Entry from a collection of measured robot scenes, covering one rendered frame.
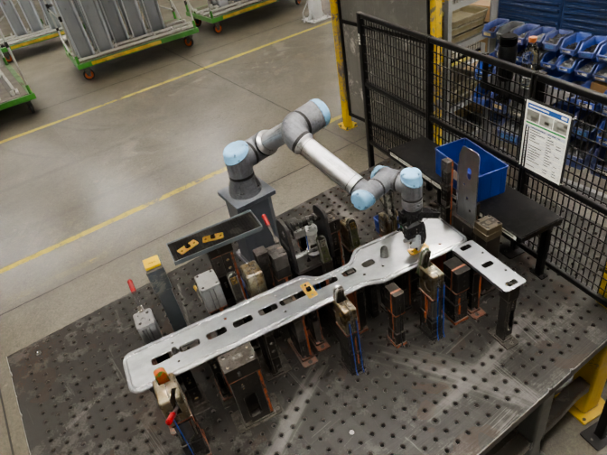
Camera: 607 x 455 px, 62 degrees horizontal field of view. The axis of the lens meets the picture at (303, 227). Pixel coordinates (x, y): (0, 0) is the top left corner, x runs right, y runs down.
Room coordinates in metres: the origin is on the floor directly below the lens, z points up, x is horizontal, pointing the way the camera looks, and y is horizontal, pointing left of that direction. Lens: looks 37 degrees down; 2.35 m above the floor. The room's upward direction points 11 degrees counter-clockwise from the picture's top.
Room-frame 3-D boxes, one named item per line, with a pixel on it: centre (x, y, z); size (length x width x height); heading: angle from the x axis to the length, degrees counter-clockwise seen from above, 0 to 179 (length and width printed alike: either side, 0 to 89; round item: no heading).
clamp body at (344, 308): (1.25, -0.09, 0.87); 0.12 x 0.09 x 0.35; 20
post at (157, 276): (1.54, 0.60, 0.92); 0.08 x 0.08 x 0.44; 20
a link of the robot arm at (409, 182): (1.49, -0.41, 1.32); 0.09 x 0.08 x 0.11; 41
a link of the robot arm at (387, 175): (1.56, -0.33, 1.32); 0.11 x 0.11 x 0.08; 41
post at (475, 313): (1.41, -0.63, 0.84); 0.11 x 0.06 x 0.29; 20
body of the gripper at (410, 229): (1.49, -0.40, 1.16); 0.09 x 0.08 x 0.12; 110
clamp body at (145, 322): (1.35, 0.64, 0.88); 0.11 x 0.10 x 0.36; 20
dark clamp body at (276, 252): (1.57, 0.12, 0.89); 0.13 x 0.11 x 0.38; 20
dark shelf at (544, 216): (1.88, -0.76, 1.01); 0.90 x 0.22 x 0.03; 20
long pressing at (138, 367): (1.38, 0.04, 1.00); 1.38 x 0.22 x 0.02; 110
